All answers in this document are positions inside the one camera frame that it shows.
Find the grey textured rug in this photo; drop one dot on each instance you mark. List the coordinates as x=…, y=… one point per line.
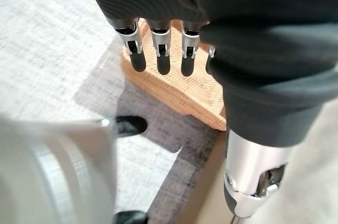
x=39, y=36

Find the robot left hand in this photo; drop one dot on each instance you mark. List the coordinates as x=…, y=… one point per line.
x=237, y=23

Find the dark robot foot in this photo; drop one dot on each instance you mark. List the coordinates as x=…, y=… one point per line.
x=129, y=218
x=132, y=125

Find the tan woven basket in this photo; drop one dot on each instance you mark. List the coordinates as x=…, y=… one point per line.
x=185, y=89

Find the silver robot leg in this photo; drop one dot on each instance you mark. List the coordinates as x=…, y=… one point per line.
x=52, y=171

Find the beige fabric sofa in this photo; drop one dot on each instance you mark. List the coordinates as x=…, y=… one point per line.
x=317, y=171

